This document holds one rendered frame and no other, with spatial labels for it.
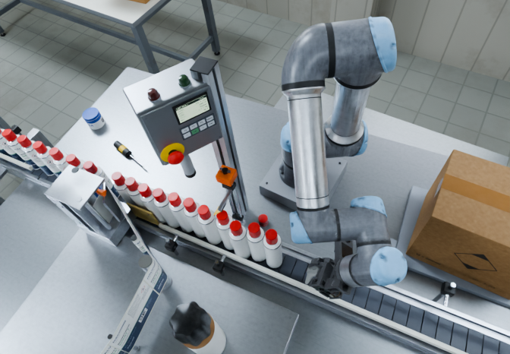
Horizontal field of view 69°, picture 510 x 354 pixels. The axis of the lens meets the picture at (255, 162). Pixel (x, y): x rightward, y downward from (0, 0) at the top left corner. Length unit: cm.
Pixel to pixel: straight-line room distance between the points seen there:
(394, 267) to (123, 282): 83
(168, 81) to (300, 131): 30
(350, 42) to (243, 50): 250
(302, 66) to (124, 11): 184
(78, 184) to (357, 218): 78
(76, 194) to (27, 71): 277
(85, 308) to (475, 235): 112
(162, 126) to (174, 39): 274
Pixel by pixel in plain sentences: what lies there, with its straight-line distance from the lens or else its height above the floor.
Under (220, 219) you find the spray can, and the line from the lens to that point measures 105.
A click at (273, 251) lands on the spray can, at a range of 106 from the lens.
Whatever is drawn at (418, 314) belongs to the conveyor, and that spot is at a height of 88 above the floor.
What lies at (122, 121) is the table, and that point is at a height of 83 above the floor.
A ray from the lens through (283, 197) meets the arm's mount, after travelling 129.
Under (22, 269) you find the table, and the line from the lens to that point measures 155.
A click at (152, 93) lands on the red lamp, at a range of 79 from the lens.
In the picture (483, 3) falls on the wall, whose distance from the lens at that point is 298.
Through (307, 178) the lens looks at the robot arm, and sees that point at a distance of 82.
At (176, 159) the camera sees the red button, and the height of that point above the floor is 133.
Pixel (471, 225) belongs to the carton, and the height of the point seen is 112.
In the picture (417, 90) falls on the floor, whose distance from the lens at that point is 299.
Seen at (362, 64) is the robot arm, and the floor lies 148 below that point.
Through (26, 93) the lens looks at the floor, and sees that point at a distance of 363.
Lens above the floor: 201
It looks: 55 degrees down
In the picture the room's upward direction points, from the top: 9 degrees counter-clockwise
